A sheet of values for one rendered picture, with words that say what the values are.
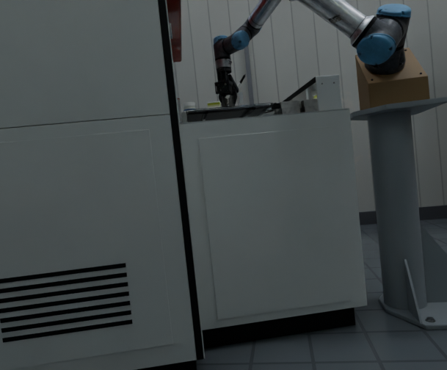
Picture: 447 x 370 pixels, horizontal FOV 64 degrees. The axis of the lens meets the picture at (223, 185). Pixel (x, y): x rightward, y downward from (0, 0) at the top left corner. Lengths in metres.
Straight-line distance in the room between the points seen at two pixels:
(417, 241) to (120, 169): 1.16
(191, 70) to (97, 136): 2.79
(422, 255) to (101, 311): 1.22
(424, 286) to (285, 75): 2.53
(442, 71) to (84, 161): 3.41
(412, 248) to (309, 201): 0.48
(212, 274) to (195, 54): 2.85
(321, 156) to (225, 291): 0.60
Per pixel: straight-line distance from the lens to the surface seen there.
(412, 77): 1.61
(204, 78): 3.77
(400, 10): 1.54
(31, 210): 1.15
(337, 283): 1.44
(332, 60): 3.75
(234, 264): 1.32
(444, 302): 1.78
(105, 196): 1.09
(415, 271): 1.64
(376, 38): 1.40
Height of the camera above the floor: 0.63
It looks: 2 degrees down
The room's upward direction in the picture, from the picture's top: 6 degrees counter-clockwise
